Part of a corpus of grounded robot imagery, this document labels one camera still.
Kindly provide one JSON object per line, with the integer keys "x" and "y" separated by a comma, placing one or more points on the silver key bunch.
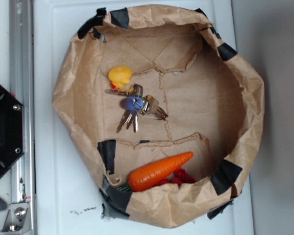
{"x": 134, "y": 104}

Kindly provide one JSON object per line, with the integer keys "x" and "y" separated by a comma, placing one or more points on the brown paper bag bin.
{"x": 213, "y": 97}

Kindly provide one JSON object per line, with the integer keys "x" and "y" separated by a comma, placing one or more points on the yellow rubber duck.
{"x": 119, "y": 77}

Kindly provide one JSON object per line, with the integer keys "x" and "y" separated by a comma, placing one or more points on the orange plastic carrot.
{"x": 149, "y": 175}

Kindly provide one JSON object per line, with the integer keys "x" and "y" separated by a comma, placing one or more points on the red raspberry toy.
{"x": 180, "y": 177}

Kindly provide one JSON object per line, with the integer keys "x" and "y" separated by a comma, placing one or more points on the aluminium frame rail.
{"x": 22, "y": 86}

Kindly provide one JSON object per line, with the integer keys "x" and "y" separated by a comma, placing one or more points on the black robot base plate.
{"x": 11, "y": 130}

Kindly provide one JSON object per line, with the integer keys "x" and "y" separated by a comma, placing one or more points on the metal corner bracket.
{"x": 17, "y": 221}

